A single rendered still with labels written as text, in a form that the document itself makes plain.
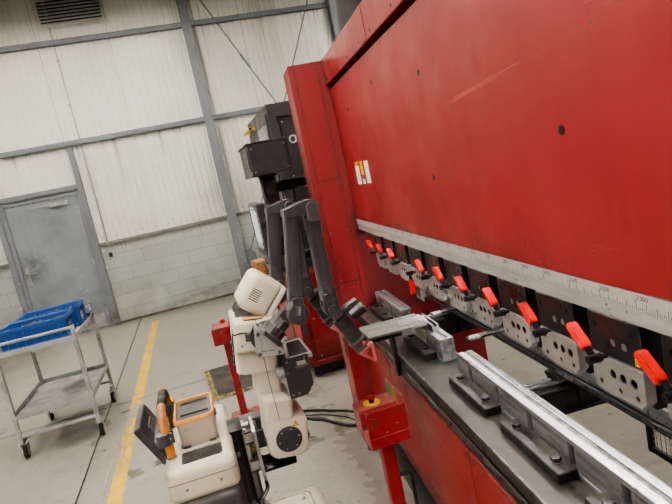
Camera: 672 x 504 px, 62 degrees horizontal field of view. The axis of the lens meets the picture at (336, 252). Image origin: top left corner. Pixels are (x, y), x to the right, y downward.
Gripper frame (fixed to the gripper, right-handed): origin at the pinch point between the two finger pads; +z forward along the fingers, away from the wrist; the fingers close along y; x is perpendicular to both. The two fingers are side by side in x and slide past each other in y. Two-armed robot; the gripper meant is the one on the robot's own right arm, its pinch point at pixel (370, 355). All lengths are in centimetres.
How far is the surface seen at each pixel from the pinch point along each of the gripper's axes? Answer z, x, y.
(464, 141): -54, -53, -58
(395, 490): 50, 27, 0
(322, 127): -71, -69, 112
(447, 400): 17.8, -8.1, -30.1
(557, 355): -9, -26, -90
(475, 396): 17.8, -14.8, -39.5
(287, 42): -176, -276, 732
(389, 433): 25.3, 13.8, -7.5
